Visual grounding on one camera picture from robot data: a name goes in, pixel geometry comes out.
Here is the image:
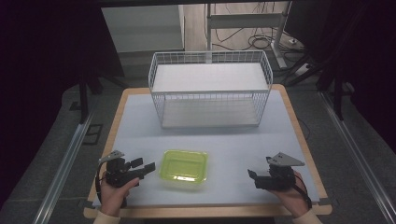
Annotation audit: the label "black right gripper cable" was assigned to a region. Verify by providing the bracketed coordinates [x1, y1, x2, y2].
[291, 173, 313, 210]

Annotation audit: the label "white power strip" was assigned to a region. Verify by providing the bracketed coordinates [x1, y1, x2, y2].
[293, 63, 313, 77]

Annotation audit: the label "white metal desk frame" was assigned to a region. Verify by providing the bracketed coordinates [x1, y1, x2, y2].
[205, 1, 294, 70]

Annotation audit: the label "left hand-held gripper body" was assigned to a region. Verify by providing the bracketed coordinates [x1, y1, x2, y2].
[98, 150, 147, 189]

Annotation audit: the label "person's right hand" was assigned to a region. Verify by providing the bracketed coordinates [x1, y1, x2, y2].
[270, 170, 313, 219]

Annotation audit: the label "green plastic container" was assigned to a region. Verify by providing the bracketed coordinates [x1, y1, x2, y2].
[159, 149, 209, 191]

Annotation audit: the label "aluminium floor rail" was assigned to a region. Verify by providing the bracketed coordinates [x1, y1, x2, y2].
[319, 91, 396, 224]
[32, 113, 95, 224]

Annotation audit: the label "person's left hand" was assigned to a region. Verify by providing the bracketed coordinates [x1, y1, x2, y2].
[99, 177, 140, 217]

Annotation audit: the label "white cabinet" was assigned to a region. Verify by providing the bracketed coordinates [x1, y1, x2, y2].
[100, 4, 186, 53]

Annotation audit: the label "black stand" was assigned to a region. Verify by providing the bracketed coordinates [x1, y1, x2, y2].
[70, 69, 129, 125]
[285, 54, 356, 121]

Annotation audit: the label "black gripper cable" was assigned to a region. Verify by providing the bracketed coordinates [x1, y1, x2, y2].
[94, 161, 108, 203]
[291, 173, 313, 210]

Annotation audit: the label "pale blue table mat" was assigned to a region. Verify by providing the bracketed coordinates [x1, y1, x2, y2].
[92, 89, 321, 208]

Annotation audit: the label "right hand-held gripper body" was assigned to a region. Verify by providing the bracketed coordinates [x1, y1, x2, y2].
[254, 151, 306, 191]

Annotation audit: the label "black floor cables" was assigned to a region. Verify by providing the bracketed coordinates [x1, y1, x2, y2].
[213, 2, 303, 54]

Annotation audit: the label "black floor plate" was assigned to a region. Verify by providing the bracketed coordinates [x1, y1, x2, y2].
[81, 123, 104, 146]

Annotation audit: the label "white wire shelf rack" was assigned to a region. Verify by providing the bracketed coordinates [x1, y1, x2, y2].
[148, 49, 275, 130]

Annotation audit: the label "wooden table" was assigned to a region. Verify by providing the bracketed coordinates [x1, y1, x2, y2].
[83, 83, 333, 219]

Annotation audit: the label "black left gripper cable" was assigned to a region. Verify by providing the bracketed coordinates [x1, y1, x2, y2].
[94, 161, 108, 203]

